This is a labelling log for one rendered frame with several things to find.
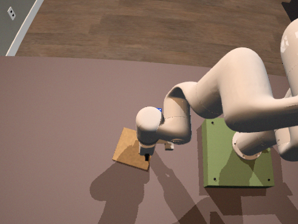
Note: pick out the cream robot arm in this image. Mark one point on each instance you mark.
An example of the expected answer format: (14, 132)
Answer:
(240, 82)

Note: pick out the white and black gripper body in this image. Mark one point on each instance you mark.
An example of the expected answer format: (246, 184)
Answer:
(143, 149)

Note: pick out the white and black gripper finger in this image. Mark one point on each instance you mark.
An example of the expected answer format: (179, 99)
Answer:
(147, 156)

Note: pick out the tan square mat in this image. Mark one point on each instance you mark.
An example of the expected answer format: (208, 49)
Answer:
(127, 150)

